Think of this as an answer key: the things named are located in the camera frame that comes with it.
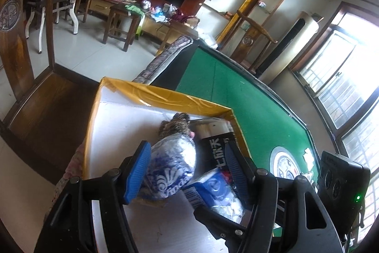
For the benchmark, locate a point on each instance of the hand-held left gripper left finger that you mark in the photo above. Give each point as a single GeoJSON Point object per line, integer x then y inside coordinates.
{"type": "Point", "coordinates": [137, 173]}

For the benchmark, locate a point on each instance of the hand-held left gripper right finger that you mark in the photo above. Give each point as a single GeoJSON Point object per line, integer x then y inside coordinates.
{"type": "Point", "coordinates": [235, 171]}

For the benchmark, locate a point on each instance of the blue white wet wipes pack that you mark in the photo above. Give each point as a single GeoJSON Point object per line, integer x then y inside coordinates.
{"type": "Point", "coordinates": [213, 186]}

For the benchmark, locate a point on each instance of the blue white tissue pack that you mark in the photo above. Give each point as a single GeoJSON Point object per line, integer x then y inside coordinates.
{"type": "Point", "coordinates": [171, 164]}

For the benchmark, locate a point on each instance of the black packet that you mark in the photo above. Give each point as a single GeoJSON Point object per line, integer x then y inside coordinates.
{"type": "Point", "coordinates": [211, 149]}

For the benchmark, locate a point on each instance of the clear plastic bag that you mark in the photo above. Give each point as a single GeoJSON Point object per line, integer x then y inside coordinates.
{"type": "Point", "coordinates": [231, 208]}

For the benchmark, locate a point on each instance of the round table control panel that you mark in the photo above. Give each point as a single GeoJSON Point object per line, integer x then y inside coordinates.
{"type": "Point", "coordinates": [284, 162]}

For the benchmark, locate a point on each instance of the green felt mahjong table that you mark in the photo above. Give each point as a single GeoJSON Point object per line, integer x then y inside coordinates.
{"type": "Point", "coordinates": [237, 99]}

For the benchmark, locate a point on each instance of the wooden framed window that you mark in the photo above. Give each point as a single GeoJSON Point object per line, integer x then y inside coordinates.
{"type": "Point", "coordinates": [340, 78]}

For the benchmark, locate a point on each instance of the carved wooden armchair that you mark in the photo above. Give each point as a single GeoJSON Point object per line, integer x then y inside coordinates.
{"type": "Point", "coordinates": [251, 42]}
{"type": "Point", "coordinates": [44, 110]}

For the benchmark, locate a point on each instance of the white standing air conditioner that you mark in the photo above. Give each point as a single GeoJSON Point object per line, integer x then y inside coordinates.
{"type": "Point", "coordinates": [299, 45]}

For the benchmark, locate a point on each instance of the low wooden television cabinet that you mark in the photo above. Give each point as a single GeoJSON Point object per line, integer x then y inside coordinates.
{"type": "Point", "coordinates": [174, 30]}

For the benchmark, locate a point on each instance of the maroon cloth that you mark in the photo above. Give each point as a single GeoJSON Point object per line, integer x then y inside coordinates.
{"type": "Point", "coordinates": [180, 17]}

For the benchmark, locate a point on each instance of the wooden stool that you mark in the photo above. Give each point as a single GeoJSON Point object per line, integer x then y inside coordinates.
{"type": "Point", "coordinates": [124, 11]}

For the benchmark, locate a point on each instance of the green cloth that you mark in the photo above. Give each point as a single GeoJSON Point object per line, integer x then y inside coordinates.
{"type": "Point", "coordinates": [134, 8]}

